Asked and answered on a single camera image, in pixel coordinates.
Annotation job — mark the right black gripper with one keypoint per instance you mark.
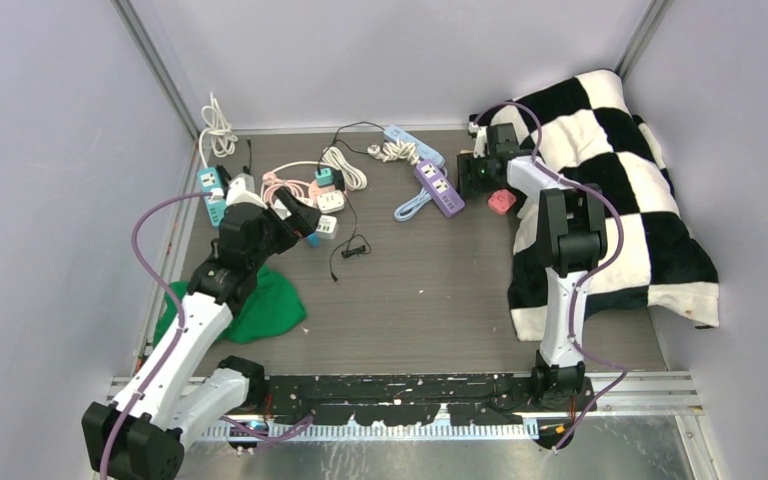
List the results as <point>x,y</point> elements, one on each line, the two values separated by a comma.
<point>468,164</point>

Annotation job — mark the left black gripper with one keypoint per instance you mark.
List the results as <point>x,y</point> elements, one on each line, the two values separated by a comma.
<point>305,219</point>

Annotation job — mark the pink plug adapter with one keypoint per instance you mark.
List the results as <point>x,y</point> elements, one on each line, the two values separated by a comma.
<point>501,201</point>

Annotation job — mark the purple socket adapter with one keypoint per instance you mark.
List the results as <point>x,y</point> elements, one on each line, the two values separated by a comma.
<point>434,181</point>

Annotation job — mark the light blue power strip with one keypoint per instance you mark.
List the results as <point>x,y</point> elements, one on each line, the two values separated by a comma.
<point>401,145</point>

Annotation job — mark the teal power strip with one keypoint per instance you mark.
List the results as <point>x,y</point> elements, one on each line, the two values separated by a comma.
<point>213,183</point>

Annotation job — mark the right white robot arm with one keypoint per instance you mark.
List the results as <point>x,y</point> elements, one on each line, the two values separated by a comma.
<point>571,240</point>

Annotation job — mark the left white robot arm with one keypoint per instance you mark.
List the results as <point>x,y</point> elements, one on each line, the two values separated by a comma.
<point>146,429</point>

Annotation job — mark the teal small plug adapter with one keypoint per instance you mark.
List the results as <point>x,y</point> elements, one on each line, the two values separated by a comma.
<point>324,177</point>

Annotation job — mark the white multi-port charger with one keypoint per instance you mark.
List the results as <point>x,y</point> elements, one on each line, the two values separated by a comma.
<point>327,227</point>

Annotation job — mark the green cloth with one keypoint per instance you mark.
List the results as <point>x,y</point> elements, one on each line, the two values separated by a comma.
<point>274,308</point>

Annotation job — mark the black white checkered blanket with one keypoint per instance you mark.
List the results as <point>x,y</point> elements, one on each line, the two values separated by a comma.
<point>583,129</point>

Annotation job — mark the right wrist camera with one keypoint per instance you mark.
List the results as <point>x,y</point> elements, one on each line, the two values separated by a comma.
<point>479,135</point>

